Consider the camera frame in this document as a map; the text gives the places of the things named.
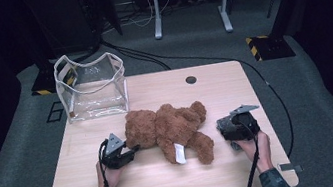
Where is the black cabinet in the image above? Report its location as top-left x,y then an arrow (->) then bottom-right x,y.
21,0 -> 105,62

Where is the brown teddy bear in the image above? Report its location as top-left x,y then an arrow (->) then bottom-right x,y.
120,97 -> 218,178

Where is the right hand-held gripper cable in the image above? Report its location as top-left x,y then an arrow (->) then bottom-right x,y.
233,119 -> 268,187

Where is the person's left hand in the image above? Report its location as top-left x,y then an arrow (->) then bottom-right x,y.
94,158 -> 127,187

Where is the white floor cable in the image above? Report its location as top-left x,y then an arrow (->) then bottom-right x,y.
123,0 -> 175,31

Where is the grey table bracket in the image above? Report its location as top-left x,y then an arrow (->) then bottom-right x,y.
278,160 -> 303,176

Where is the round black table grommet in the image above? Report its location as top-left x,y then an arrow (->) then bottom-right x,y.
185,75 -> 198,86

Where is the person's right hand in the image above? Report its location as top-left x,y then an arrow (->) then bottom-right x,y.
236,130 -> 276,176

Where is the black yellow striped base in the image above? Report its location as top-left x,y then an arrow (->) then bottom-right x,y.
28,68 -> 64,98
245,30 -> 297,64

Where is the black floor cable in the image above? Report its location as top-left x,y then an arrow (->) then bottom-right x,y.
100,13 -> 299,184

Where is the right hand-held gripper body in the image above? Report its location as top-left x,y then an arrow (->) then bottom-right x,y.
224,102 -> 265,143

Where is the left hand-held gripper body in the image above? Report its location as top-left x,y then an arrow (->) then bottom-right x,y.
96,129 -> 138,172

